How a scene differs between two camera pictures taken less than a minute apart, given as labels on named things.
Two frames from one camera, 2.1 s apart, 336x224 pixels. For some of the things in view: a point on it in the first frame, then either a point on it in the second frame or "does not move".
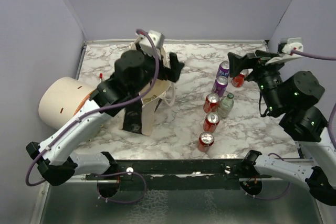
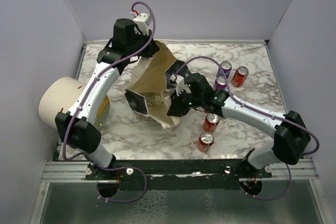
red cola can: [211, 121] does not move
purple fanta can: [220, 85] does not move
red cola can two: [238, 80] does not move
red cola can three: [206, 140] does not move
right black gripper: [238, 63] → [177, 108]
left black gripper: [172, 75] → [150, 50]
